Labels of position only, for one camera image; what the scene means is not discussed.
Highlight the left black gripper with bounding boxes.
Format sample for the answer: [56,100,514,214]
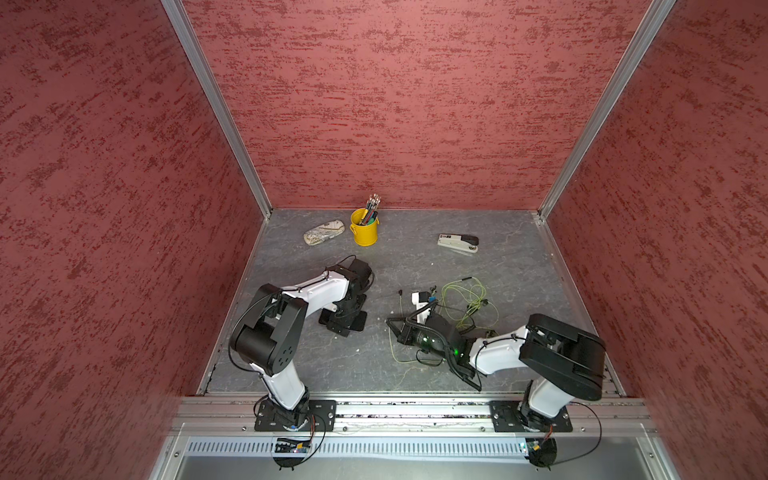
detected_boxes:
[325,292,368,337]

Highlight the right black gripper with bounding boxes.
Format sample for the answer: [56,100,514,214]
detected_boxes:
[386,317,453,362]

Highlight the green wired earphones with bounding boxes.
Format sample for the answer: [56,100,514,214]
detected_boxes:
[385,298,476,383]
[438,276,500,333]

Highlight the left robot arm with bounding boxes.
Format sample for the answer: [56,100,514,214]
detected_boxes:
[229,255,375,431]

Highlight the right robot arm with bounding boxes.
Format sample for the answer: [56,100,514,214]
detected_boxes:
[386,302,606,433]

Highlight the yellow pen cup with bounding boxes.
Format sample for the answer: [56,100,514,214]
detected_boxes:
[350,208,379,247]

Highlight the patterned pencil pouch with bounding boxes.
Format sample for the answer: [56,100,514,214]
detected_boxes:
[303,220,346,246]

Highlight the white black stapler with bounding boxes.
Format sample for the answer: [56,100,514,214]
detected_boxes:
[437,233,479,254]

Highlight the pens in cup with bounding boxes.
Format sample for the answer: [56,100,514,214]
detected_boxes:
[359,193,381,226]

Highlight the left circuit board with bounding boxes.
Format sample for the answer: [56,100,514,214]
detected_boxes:
[274,437,313,455]

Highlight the circuit board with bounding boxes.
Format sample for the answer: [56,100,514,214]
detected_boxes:
[274,437,313,455]
[526,439,544,457]

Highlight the right circuit board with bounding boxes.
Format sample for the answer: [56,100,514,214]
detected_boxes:
[526,439,544,457]

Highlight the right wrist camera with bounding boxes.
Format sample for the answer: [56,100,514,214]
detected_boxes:
[411,290,437,324]

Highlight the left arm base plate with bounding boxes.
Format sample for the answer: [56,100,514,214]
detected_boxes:
[254,399,337,432]

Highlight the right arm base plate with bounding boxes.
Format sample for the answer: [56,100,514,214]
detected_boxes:
[489,401,573,434]

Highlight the white vented cable duct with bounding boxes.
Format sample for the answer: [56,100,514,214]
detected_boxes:
[184,437,527,462]

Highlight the aluminium front rail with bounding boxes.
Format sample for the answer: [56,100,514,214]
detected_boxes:
[171,393,659,438]

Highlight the left aluminium corner post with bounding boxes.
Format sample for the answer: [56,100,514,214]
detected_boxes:
[161,0,273,220]

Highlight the aluminium corner post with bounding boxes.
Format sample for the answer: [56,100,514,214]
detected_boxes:
[538,0,676,225]
[161,0,273,220]

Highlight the right aluminium corner post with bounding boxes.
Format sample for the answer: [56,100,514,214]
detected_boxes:
[538,0,676,225]

